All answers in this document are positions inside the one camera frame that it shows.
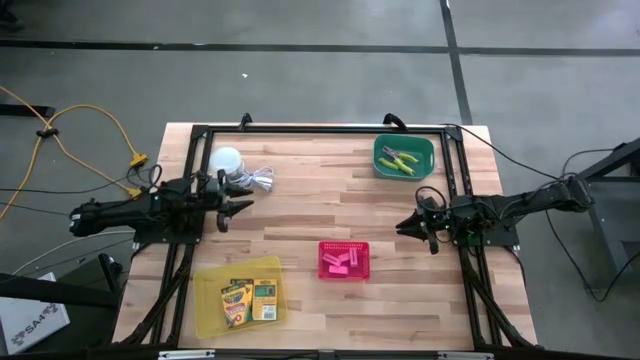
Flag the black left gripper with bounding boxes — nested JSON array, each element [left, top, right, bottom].
[[199, 169, 255, 234]]

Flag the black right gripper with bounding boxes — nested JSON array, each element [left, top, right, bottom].
[[395, 197, 454, 255]]

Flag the green-handled pliers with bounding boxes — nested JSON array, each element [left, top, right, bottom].
[[377, 157, 416, 177], [382, 145, 420, 165]]

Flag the white dome lamp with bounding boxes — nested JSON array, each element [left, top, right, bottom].
[[208, 146, 245, 177]]

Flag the green plastic bin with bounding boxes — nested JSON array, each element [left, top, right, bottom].
[[373, 133, 436, 182]]

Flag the red slotted plastic basket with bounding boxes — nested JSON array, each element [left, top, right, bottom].
[[317, 241, 371, 281]]

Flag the yellow translucent plastic bin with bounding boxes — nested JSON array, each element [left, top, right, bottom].
[[192, 256, 291, 340]]

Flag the black metal stand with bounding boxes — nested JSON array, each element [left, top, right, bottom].
[[551, 137, 640, 291]]

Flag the black equipment stand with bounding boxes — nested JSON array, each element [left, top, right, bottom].
[[0, 252, 132, 351]]

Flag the white cardboard box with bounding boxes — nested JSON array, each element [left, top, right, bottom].
[[0, 272, 71, 356]]

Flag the white coiled cable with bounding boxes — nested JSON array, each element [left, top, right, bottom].
[[231, 166, 276, 194]]

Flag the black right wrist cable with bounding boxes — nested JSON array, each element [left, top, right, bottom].
[[414, 185, 447, 214]]

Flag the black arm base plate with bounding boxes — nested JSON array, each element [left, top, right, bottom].
[[447, 207, 521, 248], [132, 204, 206, 246]]

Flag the yellow extension cord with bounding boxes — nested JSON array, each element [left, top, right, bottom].
[[0, 84, 150, 221]]

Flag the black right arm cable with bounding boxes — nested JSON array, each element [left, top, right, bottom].
[[382, 113, 564, 180]]

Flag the black aluminium table frame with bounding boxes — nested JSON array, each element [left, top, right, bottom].
[[112, 124, 539, 351]]

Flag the silver metal bracket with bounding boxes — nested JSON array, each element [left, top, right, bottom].
[[438, 351, 495, 360], [158, 349, 216, 360]]

